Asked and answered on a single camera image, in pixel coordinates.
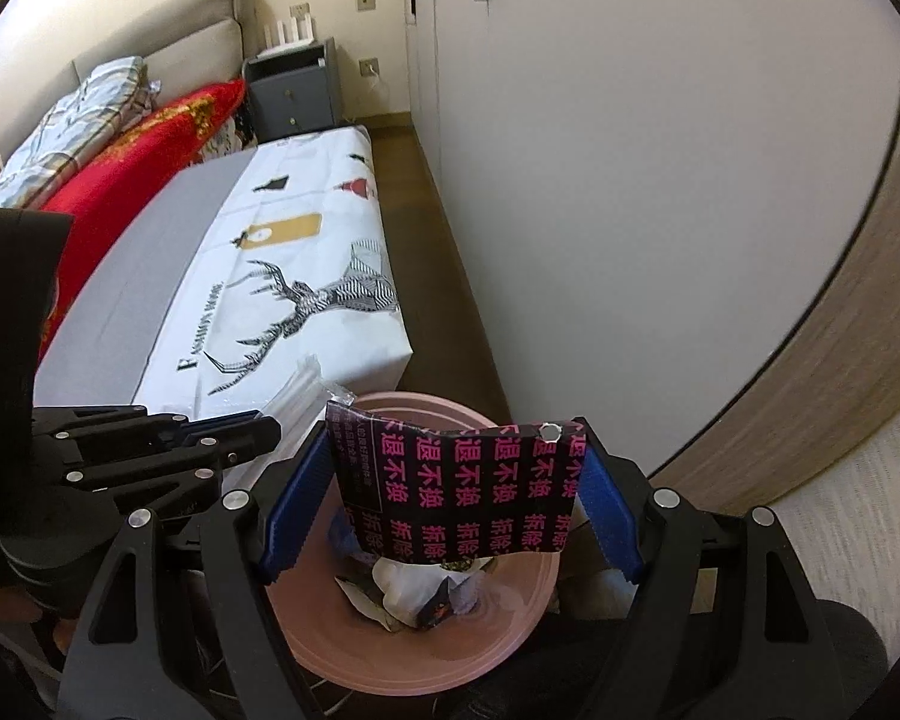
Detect black pink printed packet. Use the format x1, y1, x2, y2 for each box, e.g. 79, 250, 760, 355
326, 405, 587, 564

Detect pink trash bin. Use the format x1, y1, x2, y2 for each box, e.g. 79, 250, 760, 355
268, 406, 560, 697

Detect printed white grey tablecloth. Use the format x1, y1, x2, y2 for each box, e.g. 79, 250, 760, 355
32, 127, 415, 496

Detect white wardrobe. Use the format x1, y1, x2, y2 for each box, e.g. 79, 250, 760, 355
409, 0, 900, 473

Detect red floral bedspread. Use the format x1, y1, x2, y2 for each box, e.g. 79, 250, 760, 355
40, 78, 247, 351

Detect plaid folded quilt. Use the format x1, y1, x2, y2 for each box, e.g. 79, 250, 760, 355
0, 55, 160, 210

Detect dark grey nightstand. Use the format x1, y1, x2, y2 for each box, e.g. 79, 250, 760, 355
244, 37, 343, 143

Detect white router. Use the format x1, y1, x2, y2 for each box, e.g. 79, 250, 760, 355
258, 15, 317, 59

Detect grey upholstered headboard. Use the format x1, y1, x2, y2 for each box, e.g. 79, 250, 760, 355
73, 0, 263, 107

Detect wall socket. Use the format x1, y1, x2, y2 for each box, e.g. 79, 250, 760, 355
359, 59, 380, 78

